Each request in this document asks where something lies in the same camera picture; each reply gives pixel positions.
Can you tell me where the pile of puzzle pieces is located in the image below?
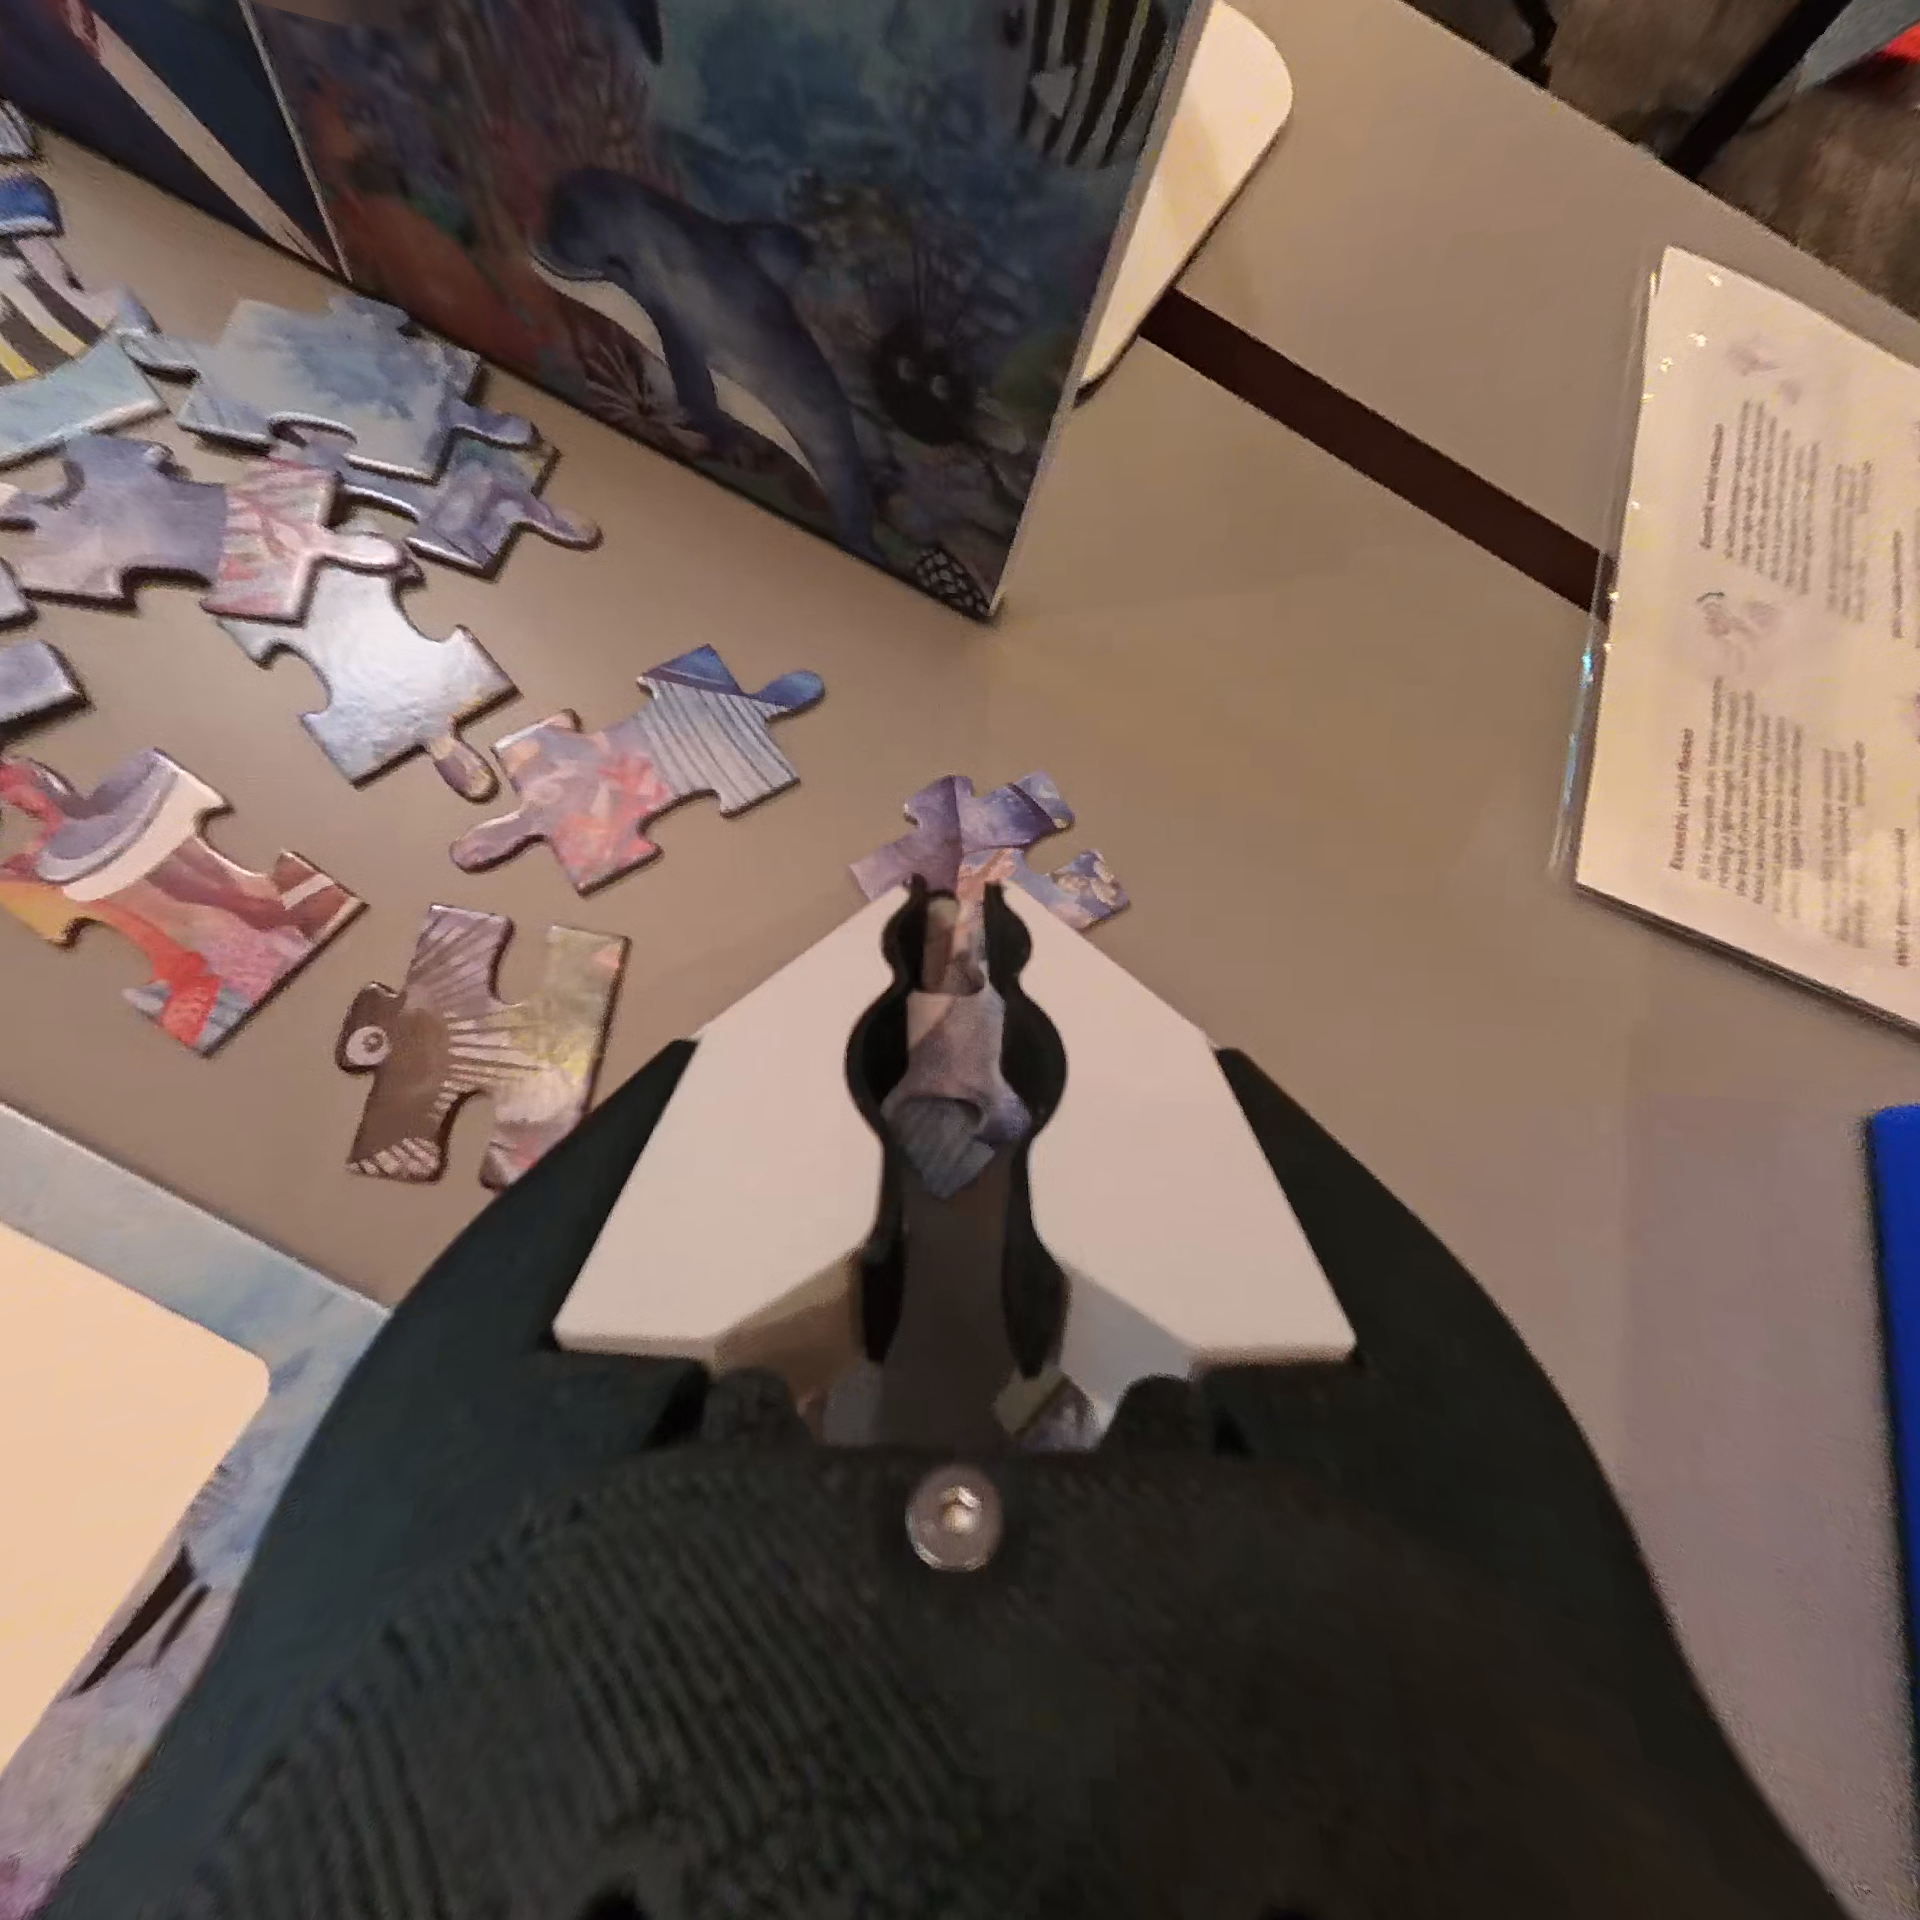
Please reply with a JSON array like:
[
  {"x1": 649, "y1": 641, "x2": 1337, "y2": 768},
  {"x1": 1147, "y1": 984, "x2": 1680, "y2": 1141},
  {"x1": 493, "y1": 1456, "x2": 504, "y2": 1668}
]
[{"x1": 0, "y1": 95, "x2": 828, "y2": 1193}]

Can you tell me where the cream puzzle frame tray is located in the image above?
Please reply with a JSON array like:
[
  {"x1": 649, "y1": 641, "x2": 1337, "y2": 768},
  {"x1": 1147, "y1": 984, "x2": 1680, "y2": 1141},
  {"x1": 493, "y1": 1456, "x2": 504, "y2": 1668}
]
[{"x1": 0, "y1": 1101, "x2": 393, "y2": 1920}]

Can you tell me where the lilac blue jigsaw piece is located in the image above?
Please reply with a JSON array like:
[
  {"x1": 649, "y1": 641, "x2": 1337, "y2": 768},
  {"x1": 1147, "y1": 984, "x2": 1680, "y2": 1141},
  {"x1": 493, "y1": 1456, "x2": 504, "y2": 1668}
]
[{"x1": 850, "y1": 772, "x2": 1130, "y2": 1201}]

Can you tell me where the blue storage bin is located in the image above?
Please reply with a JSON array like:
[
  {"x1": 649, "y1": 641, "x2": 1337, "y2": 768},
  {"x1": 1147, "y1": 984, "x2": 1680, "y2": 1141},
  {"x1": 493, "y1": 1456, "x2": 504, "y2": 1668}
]
[{"x1": 1867, "y1": 1101, "x2": 1920, "y2": 1532}]

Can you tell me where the instruction sheet in plastic sleeve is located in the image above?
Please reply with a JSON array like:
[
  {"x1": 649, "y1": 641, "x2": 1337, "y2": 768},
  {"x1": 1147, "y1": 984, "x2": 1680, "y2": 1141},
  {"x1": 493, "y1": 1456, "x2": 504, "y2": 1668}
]
[{"x1": 1572, "y1": 247, "x2": 1920, "y2": 1038}]

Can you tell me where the illustrated animal puzzle box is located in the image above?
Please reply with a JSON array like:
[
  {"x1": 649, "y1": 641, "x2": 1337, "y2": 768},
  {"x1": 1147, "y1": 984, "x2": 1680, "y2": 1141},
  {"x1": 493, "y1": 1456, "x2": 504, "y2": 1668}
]
[{"x1": 0, "y1": 0, "x2": 1216, "y2": 623}]

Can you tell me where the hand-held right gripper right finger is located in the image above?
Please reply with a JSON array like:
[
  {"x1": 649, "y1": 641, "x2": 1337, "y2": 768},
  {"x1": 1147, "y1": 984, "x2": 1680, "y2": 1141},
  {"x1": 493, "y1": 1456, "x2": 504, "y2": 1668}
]
[{"x1": 984, "y1": 879, "x2": 1361, "y2": 1422}]

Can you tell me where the white flat base plate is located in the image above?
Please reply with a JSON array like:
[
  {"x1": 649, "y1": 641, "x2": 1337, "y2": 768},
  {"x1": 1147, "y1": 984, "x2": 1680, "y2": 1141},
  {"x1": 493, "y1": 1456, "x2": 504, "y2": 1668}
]
[{"x1": 1077, "y1": 0, "x2": 1297, "y2": 394}]

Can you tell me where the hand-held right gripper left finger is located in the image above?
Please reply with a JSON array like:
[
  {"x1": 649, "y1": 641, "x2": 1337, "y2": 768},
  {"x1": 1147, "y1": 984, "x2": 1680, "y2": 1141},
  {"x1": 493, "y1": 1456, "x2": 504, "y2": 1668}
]
[{"x1": 550, "y1": 878, "x2": 940, "y2": 1412}]

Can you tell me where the blue striped jigsaw piece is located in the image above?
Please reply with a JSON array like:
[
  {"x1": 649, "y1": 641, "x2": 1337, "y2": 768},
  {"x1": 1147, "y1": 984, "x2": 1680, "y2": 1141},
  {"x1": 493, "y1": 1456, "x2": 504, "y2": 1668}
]
[{"x1": 984, "y1": 1357, "x2": 1113, "y2": 1453}]

